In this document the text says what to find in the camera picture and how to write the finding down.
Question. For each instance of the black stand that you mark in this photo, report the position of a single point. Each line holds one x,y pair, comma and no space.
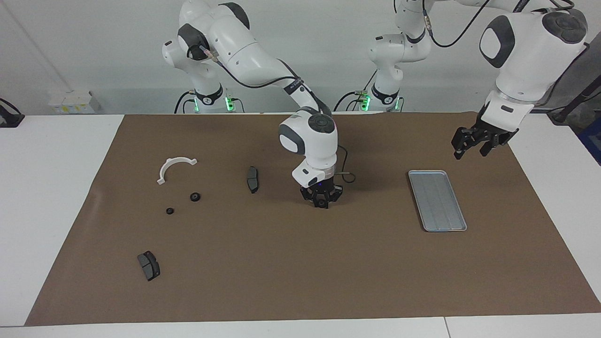
558,115

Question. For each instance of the grey metal tray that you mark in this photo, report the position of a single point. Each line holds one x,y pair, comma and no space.
436,202

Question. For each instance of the white box with yellow labels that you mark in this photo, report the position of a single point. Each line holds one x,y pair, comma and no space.
70,105

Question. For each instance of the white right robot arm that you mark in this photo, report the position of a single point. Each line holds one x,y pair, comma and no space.
310,141

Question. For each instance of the single dark grey brake pad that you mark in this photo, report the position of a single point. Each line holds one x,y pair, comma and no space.
252,176

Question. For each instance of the blue crate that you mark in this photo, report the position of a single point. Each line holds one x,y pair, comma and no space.
594,136

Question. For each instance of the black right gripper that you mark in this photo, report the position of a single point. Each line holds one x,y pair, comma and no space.
321,191

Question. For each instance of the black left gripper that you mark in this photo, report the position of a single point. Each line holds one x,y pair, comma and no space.
488,134

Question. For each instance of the stacked dark grey brake pads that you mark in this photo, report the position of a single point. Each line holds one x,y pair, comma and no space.
149,267

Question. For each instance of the brown table mat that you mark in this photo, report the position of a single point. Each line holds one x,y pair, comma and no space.
305,263

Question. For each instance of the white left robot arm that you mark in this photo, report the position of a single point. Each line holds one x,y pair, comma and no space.
526,61

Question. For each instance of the black clamp mount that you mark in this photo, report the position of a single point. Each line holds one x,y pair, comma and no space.
9,119

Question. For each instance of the white curved plastic bracket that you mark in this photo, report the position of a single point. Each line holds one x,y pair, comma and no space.
165,166

